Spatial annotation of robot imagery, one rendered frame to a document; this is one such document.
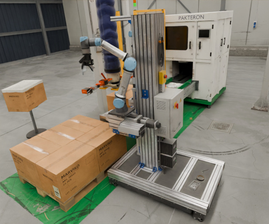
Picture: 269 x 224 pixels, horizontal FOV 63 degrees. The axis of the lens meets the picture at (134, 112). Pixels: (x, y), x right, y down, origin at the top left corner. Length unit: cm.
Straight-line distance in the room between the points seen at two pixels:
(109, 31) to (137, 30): 67
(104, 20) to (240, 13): 891
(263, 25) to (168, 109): 923
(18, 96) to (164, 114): 268
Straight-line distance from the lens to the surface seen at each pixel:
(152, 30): 223
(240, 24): 1127
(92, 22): 416
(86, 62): 224
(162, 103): 229
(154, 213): 269
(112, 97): 327
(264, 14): 1118
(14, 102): 427
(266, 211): 295
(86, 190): 304
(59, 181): 261
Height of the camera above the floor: 203
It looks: 24 degrees down
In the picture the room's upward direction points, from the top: 4 degrees counter-clockwise
